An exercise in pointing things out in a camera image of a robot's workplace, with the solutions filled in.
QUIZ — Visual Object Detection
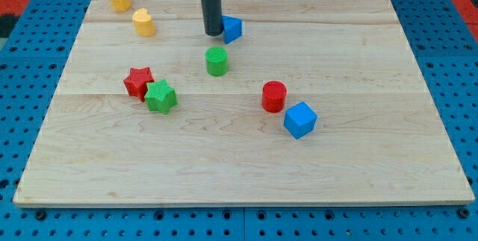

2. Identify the light wooden board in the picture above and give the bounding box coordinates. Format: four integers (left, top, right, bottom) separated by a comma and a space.
13, 0, 474, 208

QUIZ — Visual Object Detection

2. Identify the red star block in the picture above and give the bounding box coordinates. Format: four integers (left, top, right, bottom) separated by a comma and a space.
123, 67, 155, 101

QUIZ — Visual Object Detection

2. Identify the blue triangular prism block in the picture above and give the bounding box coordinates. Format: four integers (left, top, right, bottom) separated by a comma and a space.
222, 15, 243, 44

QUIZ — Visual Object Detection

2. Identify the green cylinder block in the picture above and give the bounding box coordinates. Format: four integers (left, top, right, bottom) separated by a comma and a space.
205, 46, 229, 77

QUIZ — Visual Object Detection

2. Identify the yellow heart block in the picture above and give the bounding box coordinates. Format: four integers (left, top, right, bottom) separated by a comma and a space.
132, 8, 155, 37

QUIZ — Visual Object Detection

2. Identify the blue cube block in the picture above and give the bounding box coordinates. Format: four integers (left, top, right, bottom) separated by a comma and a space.
283, 101, 318, 139

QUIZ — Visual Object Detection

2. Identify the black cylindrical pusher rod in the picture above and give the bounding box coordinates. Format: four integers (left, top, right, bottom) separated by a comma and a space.
201, 0, 223, 37

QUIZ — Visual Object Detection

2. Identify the red cylinder block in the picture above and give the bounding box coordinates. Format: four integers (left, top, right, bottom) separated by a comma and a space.
261, 81, 287, 113

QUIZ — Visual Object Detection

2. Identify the green star block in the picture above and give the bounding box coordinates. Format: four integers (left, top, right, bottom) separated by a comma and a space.
144, 78, 178, 114

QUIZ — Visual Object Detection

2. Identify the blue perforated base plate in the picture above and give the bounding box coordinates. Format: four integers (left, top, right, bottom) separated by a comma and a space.
1, 0, 477, 240

